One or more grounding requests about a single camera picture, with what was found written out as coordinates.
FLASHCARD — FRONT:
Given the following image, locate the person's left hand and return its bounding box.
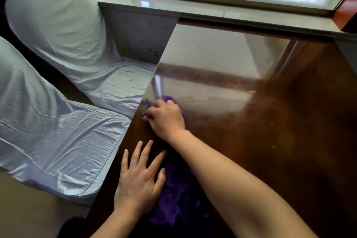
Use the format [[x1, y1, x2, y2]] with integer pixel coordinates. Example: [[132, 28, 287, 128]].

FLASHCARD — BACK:
[[114, 140, 167, 215]]

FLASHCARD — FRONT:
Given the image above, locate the chair with pale blue cover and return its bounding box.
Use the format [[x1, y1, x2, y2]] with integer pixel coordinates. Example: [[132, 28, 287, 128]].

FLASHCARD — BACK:
[[0, 36, 132, 205], [5, 0, 157, 120]]

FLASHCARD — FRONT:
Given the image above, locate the person's right forearm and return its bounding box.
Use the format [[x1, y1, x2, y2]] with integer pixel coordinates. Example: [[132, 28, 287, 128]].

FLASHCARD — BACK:
[[167, 130, 319, 238]]

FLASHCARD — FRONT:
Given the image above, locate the purple cleaning cloth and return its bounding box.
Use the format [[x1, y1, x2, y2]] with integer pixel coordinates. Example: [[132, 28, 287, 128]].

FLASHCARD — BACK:
[[142, 95, 216, 238]]

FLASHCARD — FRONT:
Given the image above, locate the person's right hand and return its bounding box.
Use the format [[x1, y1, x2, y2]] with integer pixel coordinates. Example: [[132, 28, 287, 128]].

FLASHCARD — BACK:
[[143, 98, 187, 142]]

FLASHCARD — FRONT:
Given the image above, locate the person's left forearm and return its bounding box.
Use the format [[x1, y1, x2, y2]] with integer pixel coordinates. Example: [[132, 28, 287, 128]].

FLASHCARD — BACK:
[[90, 204, 146, 238]]

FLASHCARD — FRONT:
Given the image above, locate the grey stone window sill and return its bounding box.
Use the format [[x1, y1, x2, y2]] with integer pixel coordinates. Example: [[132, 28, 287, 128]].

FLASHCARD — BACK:
[[91, 0, 357, 41]]

